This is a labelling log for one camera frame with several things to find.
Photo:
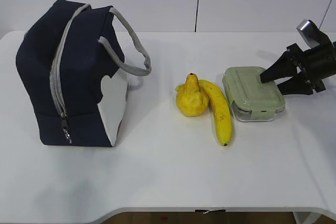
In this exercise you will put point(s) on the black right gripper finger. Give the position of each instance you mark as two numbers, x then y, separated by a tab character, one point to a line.
285	66
299	84

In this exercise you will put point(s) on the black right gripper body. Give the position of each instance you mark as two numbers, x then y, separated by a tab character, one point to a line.
317	62

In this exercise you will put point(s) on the green lid food container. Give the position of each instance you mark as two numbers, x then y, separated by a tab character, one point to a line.
249	98

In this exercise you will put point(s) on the yellow banana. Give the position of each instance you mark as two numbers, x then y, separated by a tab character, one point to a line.
220	110

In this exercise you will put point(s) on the yellow pear-shaped fruit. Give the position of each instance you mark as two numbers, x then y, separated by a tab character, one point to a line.
191	100

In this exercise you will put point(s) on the navy blue lunch bag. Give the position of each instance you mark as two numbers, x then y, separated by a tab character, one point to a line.
74	63

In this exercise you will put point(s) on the white table leg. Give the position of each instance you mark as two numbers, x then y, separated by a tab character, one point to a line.
306	217

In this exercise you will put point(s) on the black tape on table edge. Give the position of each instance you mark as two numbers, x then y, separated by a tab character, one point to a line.
206	211

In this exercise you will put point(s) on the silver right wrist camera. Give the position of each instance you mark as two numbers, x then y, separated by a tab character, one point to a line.
309	33

